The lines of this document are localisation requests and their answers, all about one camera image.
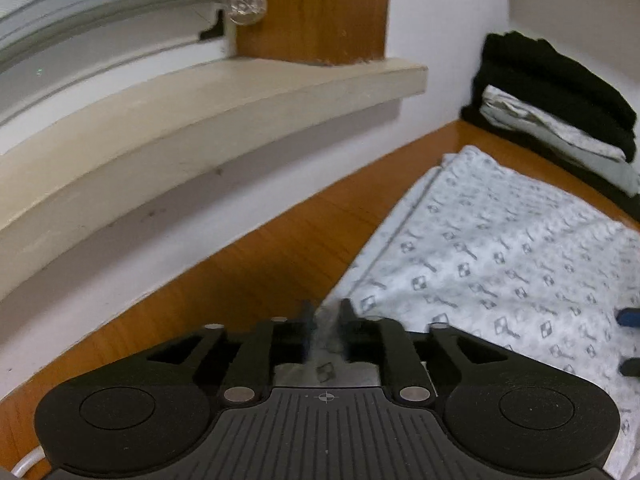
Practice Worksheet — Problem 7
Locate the grey folded garment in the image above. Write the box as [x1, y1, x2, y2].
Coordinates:
[482, 110, 640, 196]

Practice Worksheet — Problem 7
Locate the white patterned pajama garment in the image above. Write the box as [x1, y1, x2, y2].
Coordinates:
[277, 145, 640, 478]

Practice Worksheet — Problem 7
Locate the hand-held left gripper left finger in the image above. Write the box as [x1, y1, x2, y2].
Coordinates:
[147, 300, 317, 406]

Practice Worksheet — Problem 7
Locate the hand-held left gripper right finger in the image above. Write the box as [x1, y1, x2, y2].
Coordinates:
[339, 299, 506, 405]

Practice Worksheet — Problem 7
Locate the beige stone window sill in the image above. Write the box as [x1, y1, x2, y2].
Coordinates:
[0, 57, 428, 301]

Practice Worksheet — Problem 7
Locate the folded white patterned garment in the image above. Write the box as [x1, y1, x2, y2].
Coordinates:
[480, 85, 628, 163]

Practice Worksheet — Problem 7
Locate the white cable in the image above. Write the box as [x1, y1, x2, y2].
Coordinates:
[10, 447, 48, 478]

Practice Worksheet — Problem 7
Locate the grey window blind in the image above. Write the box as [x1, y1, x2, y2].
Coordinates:
[0, 0, 226, 126]

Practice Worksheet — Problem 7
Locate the stack of dark folded clothes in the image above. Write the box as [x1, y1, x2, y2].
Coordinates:
[472, 31, 638, 163]

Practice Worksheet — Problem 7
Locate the wooden window frame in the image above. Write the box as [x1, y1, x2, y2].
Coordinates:
[235, 0, 392, 67]

